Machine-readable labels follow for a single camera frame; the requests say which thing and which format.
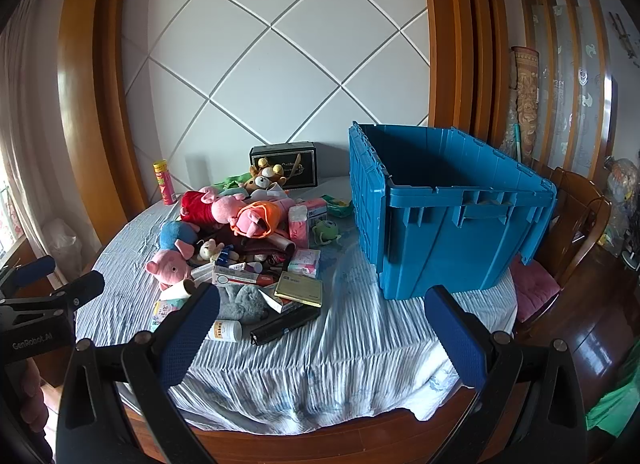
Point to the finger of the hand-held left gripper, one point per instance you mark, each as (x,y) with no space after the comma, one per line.
(82,286)
(36,266)

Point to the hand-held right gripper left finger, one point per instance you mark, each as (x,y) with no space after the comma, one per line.
(187,334)

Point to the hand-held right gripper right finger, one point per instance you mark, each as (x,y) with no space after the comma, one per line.
(457,339)

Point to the pig plush blue shirt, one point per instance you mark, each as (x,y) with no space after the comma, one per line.
(170,266)

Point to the blue plastic crate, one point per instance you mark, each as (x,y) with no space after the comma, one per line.
(425,244)

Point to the pig plush red dress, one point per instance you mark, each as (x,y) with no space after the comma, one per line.
(200,206)

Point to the pig plush orange dress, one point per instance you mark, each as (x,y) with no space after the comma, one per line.
(255,219)

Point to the round wooden desktop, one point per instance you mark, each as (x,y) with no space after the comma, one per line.
(300,446)

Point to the person's left hand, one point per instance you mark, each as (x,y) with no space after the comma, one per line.
(35,394)

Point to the white blue carton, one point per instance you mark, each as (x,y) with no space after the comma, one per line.
(162,314)

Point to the white pill bottle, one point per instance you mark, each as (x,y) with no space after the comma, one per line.
(225,331)

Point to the pink white paper cup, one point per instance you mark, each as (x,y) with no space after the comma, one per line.
(177,290)

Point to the grey plush toy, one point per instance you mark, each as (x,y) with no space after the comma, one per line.
(245,304)

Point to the red white medicine box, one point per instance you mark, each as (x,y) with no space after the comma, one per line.
(235,275)

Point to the small white bear plush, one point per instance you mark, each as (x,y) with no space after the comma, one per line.
(207,250)

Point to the pink seat cushion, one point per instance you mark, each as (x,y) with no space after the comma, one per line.
(535,289)

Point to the white box red corner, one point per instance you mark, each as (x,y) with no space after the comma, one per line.
(280,303)

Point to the black stapler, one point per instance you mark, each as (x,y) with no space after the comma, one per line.
(285,325)

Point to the gold flat box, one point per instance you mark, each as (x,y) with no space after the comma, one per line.
(300,290)

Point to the yellow pink tube can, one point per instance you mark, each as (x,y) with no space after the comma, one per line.
(165,183)

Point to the white roll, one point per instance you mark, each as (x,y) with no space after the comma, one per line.
(285,243)

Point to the pink white pad pack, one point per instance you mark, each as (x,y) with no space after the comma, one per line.
(304,263)

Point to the white curtain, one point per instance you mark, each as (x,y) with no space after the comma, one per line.
(25,118)

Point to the pink tissue pack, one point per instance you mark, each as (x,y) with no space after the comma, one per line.
(299,229)

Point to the wooden chair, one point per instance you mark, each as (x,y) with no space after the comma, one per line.
(565,224)

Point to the green plush toy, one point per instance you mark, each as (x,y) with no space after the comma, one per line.
(237,178)

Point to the green cloth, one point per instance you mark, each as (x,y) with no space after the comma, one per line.
(615,404)

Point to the green monster plush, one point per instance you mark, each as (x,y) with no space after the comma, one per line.
(322,230)

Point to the brown bear plush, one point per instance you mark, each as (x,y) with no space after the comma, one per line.
(265,176)

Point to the green wet wipes pack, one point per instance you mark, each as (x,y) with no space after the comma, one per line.
(337,209)

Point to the pink carton box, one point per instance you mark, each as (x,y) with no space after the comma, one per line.
(316,208)

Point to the black gift box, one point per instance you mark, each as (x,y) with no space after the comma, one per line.
(300,163)

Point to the clear plastic bag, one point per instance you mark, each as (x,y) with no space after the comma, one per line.
(622,178)

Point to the rolled patterned carpet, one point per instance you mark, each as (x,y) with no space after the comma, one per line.
(525,93)

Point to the wooden glass partition screen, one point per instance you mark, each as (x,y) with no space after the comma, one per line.
(570,68)

